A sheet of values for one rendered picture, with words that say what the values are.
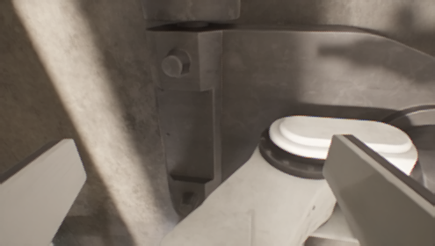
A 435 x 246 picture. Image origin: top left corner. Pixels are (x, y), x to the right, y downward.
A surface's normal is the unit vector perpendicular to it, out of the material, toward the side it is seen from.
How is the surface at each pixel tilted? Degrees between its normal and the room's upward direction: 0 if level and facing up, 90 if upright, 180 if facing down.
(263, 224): 90
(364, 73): 0
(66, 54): 0
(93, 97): 0
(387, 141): 90
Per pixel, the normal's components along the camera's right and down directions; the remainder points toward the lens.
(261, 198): 0.00, -0.88
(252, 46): -0.17, 0.47
